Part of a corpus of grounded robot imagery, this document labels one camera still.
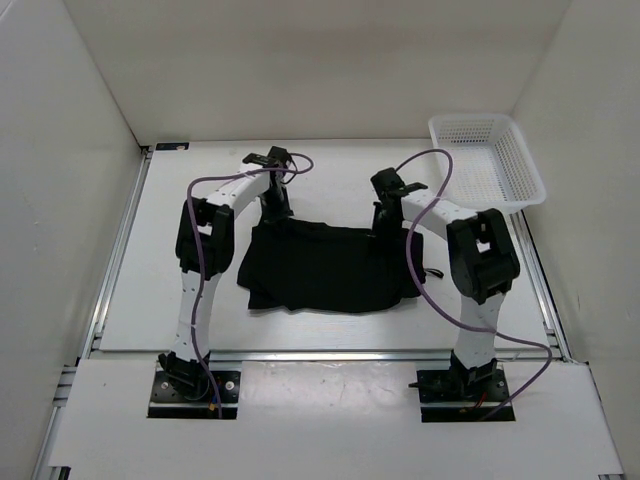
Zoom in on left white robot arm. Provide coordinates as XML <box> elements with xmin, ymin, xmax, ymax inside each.
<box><xmin>163</xmin><ymin>146</ymin><xmax>296</xmax><ymax>400</ymax></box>

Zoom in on black shorts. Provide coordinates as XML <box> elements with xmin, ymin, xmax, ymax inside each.
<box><xmin>237</xmin><ymin>219</ymin><xmax>420</xmax><ymax>314</ymax></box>

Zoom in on aluminium left rail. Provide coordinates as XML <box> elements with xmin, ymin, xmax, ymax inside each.
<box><xmin>31</xmin><ymin>146</ymin><xmax>154</xmax><ymax>479</ymax></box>

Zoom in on white plastic mesh basket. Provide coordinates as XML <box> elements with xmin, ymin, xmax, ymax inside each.
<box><xmin>428</xmin><ymin>113</ymin><xmax>547</xmax><ymax>215</ymax></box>

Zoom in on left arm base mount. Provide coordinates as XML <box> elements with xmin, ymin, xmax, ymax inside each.
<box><xmin>147</xmin><ymin>352</ymin><xmax>241</xmax><ymax>420</ymax></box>

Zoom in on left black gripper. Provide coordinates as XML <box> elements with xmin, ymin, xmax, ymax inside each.
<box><xmin>257</xmin><ymin>186</ymin><xmax>292</xmax><ymax>233</ymax></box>

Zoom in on aluminium right rail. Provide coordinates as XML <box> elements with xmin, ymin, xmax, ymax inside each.
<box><xmin>509</xmin><ymin>212</ymin><xmax>620</xmax><ymax>460</ymax></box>

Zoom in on aluminium front rail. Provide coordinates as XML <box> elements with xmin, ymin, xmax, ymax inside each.
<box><xmin>89</xmin><ymin>348</ymin><xmax>571</xmax><ymax>366</ymax></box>

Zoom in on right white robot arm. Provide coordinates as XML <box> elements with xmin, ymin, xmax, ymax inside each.
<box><xmin>371</xmin><ymin>168</ymin><xmax>520</xmax><ymax>400</ymax></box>

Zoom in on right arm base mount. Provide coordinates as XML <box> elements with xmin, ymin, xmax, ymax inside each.
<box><xmin>408</xmin><ymin>356</ymin><xmax>516</xmax><ymax>423</ymax></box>

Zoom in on aluminium rail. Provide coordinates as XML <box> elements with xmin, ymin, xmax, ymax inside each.
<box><xmin>31</xmin><ymin>146</ymin><xmax>154</xmax><ymax>479</ymax></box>
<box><xmin>89</xmin><ymin>348</ymin><xmax>571</xmax><ymax>366</ymax></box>
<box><xmin>509</xmin><ymin>212</ymin><xmax>620</xmax><ymax>460</ymax></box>

